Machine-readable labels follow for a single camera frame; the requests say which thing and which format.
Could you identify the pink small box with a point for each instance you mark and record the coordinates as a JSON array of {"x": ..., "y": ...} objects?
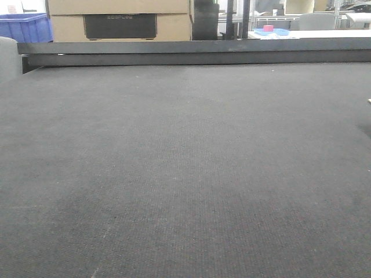
[{"x": 268, "y": 28}]

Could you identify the large cardboard box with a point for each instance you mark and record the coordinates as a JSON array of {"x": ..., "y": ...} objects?
[{"x": 122, "y": 21}]

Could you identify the black pillar object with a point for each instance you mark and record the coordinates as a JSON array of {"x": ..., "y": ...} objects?
[{"x": 206, "y": 15}]

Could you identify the blue tray on table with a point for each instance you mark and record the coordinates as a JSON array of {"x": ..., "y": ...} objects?
[{"x": 275, "y": 31}]

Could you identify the white background table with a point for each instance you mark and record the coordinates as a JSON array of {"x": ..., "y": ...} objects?
[{"x": 316, "y": 34}]

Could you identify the blue plastic crate background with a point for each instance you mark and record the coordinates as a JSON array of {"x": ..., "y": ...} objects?
[{"x": 27, "y": 27}]

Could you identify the black conveyor side rail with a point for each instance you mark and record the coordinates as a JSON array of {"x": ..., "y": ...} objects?
[{"x": 195, "y": 53}]

